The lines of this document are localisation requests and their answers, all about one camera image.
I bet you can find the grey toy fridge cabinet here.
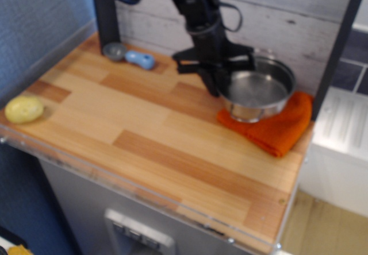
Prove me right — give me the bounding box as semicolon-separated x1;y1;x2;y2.
40;160;276;254

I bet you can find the yellow and black corner object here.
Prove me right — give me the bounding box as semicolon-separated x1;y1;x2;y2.
1;237;34;255

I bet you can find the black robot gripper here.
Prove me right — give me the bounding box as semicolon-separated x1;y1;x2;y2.
172;22;255;97

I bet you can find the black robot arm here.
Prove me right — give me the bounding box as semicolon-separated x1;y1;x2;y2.
172;0;255;96

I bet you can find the yellow toy potato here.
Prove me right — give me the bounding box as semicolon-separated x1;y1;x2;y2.
5;95;44;124

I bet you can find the orange knitted towel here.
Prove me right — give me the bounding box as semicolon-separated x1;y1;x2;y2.
217;91;314;157

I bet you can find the white ribbed side appliance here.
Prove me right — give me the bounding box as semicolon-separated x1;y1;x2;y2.
299;87;367;216

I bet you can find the silver dispenser panel with buttons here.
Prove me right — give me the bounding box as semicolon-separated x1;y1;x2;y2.
104;208;177;254

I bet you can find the clear acrylic table edge guard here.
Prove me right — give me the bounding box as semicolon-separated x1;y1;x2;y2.
1;123;312;254

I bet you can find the dark vertical post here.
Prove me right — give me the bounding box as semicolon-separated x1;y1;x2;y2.
311;0;362;122
93;0;120;51

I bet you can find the grey and blue toy scoop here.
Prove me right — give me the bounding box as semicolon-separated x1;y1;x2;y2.
102;42;155;70

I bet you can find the stainless steel pot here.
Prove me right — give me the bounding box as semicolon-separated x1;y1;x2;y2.
220;48;296;123

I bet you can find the dark left vertical post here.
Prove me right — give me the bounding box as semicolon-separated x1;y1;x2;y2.
93;0;120;51

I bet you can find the dark right vertical post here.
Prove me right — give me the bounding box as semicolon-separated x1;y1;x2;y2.
311;0;362;122

